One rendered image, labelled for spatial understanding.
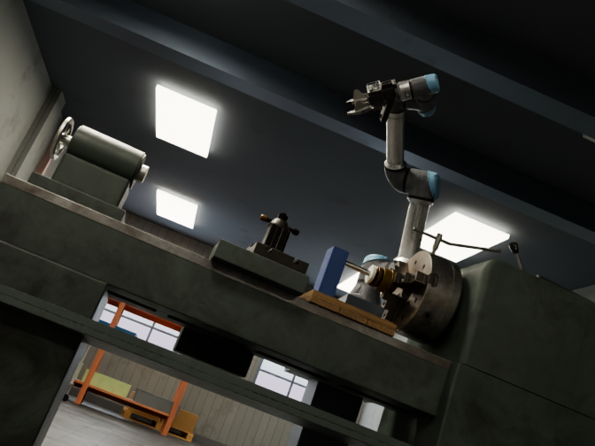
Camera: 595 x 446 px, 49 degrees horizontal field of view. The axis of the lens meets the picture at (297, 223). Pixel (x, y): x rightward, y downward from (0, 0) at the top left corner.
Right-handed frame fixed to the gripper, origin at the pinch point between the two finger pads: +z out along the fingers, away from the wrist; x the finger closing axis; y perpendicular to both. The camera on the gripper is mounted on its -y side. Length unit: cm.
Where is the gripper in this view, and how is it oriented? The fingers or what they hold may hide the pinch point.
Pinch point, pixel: (350, 108)
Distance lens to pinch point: 261.3
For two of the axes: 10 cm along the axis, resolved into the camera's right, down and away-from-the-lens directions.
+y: -2.8, -7.1, -6.5
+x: 0.0, 6.7, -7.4
